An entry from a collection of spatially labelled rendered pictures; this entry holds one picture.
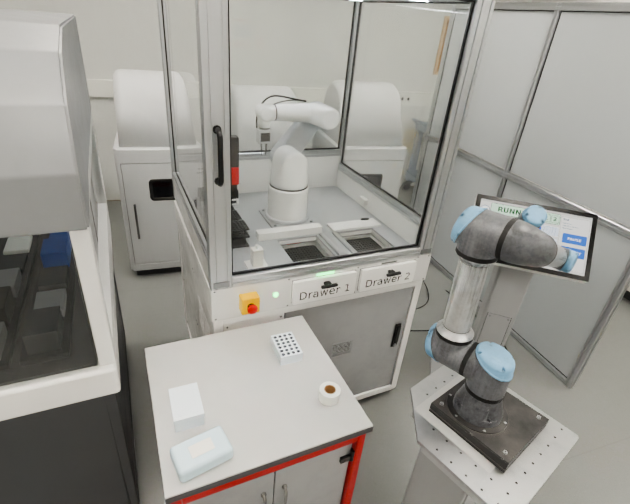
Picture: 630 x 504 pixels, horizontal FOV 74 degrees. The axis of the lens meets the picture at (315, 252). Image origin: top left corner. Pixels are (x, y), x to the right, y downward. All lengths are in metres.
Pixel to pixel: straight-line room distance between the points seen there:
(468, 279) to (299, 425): 0.67
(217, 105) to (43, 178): 0.52
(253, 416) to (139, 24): 3.78
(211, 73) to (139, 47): 3.24
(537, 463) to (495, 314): 0.98
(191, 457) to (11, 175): 0.81
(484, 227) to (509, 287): 1.09
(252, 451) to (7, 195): 0.89
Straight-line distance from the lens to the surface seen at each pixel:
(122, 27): 4.53
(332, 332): 1.97
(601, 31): 2.91
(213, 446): 1.29
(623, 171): 2.72
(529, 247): 1.17
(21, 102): 1.11
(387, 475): 2.26
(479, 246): 1.19
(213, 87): 1.32
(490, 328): 2.38
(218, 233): 1.47
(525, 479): 1.47
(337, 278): 1.74
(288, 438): 1.35
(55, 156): 1.09
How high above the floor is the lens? 1.85
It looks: 29 degrees down
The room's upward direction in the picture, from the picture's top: 6 degrees clockwise
